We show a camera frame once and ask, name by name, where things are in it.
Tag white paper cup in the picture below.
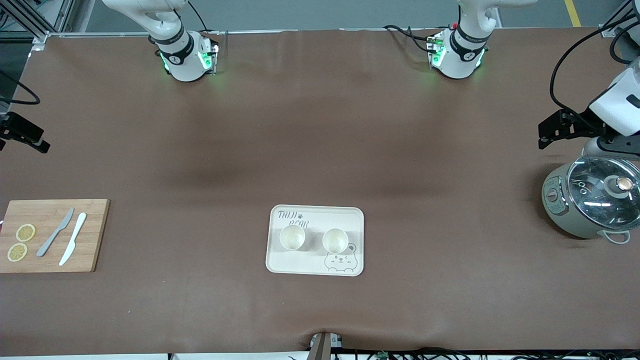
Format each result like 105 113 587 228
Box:
322 228 349 254
279 224 306 251

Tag glass pot lid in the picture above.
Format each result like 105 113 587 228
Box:
566 154 640 225

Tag grey-green electric cooking pot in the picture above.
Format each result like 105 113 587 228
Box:
541 154 640 245

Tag grey plastic knife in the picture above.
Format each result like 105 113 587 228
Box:
36 207 75 258

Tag white plastic knife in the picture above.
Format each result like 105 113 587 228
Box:
58 212 88 267

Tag bamboo cutting board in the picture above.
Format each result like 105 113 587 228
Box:
0 199 111 274

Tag cream tray with bear print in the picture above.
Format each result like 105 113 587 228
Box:
265 205 365 277

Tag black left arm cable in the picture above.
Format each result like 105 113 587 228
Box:
550 20 640 128

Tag aluminium frame profile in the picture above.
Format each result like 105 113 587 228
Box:
600 0 640 38
0 0 151 51

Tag black left base cables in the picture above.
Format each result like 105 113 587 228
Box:
383 24 436 53

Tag black right base cable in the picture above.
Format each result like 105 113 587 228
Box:
187 0 209 33

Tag aluminium camera post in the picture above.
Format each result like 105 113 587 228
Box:
309 331 344 360

